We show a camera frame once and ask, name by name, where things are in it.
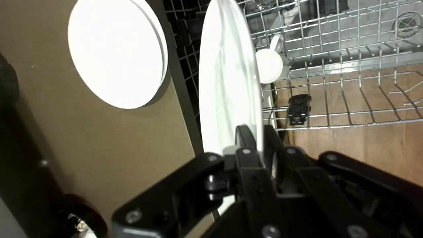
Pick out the black rack clip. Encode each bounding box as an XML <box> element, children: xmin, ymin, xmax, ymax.
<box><xmin>287</xmin><ymin>93</ymin><xmax>313</xmax><ymax>128</ymax></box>

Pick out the white stacked plate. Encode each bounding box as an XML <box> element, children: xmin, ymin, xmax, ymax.
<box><xmin>66</xmin><ymin>0</ymin><xmax>165</xmax><ymax>112</ymax></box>
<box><xmin>140</xmin><ymin>0</ymin><xmax>171</xmax><ymax>97</ymax></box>

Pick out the white mug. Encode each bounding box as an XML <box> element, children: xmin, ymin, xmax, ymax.
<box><xmin>255</xmin><ymin>34</ymin><xmax>284</xmax><ymax>85</ymax></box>

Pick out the wire dishwasher rack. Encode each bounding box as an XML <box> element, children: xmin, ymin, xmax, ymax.
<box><xmin>163</xmin><ymin>0</ymin><xmax>423</xmax><ymax>133</ymax></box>

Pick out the large white dinner plate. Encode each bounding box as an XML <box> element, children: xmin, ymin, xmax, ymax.
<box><xmin>197</xmin><ymin>0</ymin><xmax>266</xmax><ymax>171</ymax></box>

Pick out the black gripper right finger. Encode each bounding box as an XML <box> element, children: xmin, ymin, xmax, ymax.
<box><xmin>262</xmin><ymin>125</ymin><xmax>423</xmax><ymax>238</ymax></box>

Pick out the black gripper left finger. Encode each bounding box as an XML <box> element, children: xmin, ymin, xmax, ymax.
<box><xmin>111</xmin><ymin>125</ymin><xmax>283</xmax><ymax>238</ymax></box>

